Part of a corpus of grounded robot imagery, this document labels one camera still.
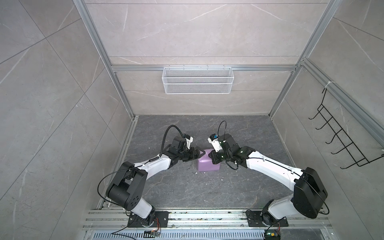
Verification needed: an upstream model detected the pink wrapping paper sheet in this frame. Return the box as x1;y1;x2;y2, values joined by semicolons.
197;149;220;172

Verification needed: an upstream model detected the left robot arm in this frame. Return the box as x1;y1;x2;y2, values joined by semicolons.
106;136;206;225

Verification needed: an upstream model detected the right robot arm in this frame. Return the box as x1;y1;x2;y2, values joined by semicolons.
208;134;328;226

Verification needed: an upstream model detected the green connector board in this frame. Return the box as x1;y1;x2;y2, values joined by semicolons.
264;230;281;240

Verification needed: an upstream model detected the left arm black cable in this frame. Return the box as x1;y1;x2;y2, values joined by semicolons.
158;124;184;157

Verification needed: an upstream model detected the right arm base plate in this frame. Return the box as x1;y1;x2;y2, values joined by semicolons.
245;210;289;227

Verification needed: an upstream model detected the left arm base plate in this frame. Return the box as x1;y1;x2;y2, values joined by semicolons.
128;211;170;228

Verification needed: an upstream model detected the white wire mesh basket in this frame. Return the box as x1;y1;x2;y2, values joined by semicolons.
162;67;235;95

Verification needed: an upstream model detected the aluminium rail base frame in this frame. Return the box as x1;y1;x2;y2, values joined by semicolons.
77;208;338;240

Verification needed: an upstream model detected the black wire hook rack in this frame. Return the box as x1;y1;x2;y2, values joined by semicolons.
308;88;384;170

